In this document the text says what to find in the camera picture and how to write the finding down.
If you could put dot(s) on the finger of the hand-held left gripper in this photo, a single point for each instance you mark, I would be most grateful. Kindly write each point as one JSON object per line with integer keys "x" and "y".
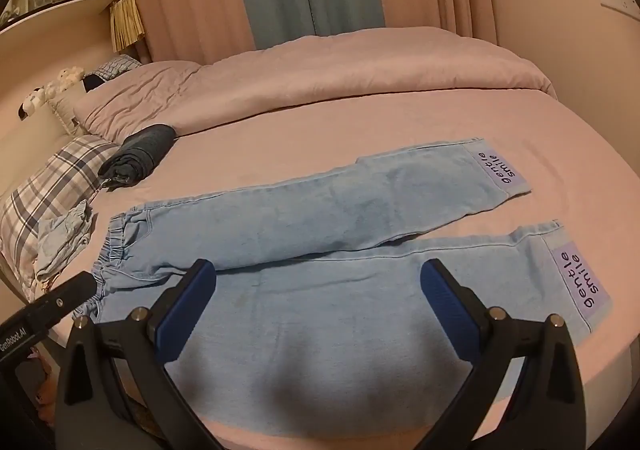
{"x": 65, "y": 297}

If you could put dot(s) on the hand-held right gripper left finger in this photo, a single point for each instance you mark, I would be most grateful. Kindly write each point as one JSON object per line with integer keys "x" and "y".
{"x": 187, "y": 315}

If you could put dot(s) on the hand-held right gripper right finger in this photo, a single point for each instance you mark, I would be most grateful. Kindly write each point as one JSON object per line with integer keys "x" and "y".
{"x": 445, "y": 310}

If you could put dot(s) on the light blue denim pants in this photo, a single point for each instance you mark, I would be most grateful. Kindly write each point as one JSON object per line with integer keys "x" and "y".
{"x": 310, "y": 210}

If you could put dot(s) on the small light blue garment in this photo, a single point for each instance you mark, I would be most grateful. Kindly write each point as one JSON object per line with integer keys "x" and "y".
{"x": 62, "y": 235}

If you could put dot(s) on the plaid pillow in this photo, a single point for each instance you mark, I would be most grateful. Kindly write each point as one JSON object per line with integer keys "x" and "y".
{"x": 45, "y": 195}

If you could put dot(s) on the dark grey folded garment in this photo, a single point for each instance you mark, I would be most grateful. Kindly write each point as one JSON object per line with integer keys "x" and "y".
{"x": 142, "y": 149}

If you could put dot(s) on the black and white plush toy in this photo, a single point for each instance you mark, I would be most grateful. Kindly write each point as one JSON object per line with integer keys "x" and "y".
{"x": 31, "y": 102}

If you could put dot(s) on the pink bed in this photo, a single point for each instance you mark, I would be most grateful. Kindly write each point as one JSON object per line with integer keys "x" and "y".
{"x": 300, "y": 144}

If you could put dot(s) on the pink pillow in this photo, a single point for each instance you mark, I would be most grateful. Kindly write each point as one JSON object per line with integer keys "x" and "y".
{"x": 140, "y": 94}

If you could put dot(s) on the small blue checked pillow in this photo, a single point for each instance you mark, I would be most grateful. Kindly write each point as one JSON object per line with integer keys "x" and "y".
{"x": 117, "y": 67}

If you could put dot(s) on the cream headboard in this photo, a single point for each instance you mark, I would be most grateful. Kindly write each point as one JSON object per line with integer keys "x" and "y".
{"x": 30, "y": 59}

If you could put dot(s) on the pink duvet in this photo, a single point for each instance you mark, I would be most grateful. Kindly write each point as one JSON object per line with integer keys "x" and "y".
{"x": 350, "y": 74}

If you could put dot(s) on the straw tassel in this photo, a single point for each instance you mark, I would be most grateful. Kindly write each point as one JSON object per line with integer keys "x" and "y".
{"x": 125, "y": 24}

